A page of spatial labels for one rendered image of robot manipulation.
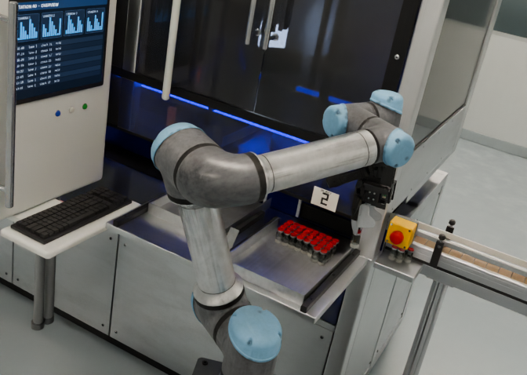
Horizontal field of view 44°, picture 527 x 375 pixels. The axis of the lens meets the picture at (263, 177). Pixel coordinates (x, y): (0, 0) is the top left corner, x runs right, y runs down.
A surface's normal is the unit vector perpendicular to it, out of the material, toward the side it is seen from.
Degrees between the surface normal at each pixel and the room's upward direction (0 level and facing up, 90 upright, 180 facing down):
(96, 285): 90
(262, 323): 7
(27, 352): 0
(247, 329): 7
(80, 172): 90
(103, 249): 90
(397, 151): 90
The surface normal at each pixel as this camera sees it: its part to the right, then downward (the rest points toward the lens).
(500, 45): -0.47, 0.28
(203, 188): -0.25, 0.34
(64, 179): 0.86, 0.33
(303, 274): 0.17, -0.90
